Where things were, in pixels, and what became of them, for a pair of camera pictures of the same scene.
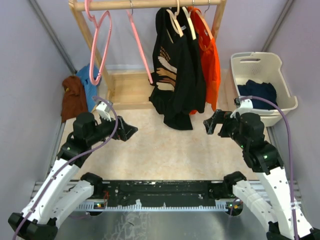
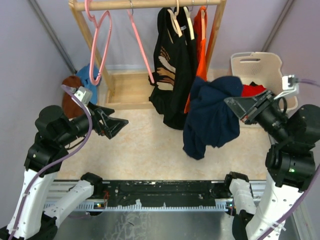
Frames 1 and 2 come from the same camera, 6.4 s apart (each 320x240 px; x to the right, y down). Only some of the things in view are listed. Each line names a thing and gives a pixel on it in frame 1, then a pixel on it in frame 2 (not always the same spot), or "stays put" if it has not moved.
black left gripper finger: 129,130 → 112,126
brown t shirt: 73,101 stays put
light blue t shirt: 91,88 stays put
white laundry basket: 264,67 stays put
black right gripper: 219,116 → 247,108
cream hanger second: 190,21 stays put
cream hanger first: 174,20 stays put
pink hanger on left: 96,23 stays put
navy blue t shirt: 265,90 → 209,121
